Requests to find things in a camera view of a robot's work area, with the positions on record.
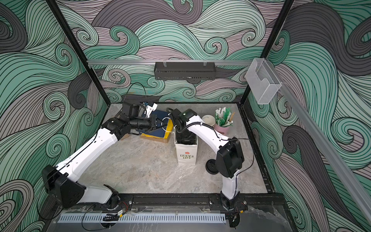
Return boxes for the stack of paper cups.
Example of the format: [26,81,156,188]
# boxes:
[202,115,215,127]

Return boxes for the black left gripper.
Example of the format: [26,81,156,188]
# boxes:
[130,115,168,132]

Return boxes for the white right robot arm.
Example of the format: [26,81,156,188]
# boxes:
[166,108,244,205]

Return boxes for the clear acrylic wall holder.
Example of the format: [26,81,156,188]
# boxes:
[245,58,282,105]

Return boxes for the black wall shelf tray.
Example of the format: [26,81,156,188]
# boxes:
[154,62,216,80]

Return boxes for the white paper takeout bag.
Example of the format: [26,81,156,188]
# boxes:
[172,126,198,165]

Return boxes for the white slotted cable duct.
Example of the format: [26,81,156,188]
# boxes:
[58,213,227,224]

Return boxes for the green wrapped straw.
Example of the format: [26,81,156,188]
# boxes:
[223,108,231,125]

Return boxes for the pink straw holder cup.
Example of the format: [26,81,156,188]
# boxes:
[214,124,231,135]

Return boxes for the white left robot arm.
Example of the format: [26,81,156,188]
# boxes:
[42,102,164,210]

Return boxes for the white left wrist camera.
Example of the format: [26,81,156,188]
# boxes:
[145,102,157,118]

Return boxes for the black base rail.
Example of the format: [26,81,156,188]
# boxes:
[54,192,288,211]

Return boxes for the stack of black lids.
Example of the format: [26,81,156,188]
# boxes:
[205,159,219,175]

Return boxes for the navy blue napkin stack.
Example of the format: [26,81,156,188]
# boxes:
[143,110,169,138]

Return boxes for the white wrapped straw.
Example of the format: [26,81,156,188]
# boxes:
[215,108,224,126]

